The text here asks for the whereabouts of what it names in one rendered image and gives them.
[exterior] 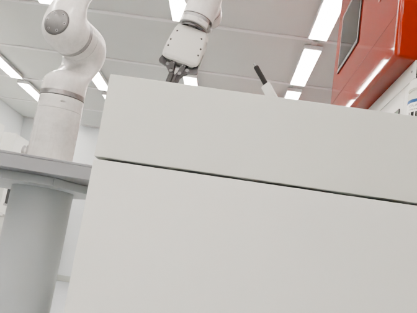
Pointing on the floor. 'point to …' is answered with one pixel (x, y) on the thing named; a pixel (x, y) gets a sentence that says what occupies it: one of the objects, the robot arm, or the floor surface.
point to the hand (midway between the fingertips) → (171, 82)
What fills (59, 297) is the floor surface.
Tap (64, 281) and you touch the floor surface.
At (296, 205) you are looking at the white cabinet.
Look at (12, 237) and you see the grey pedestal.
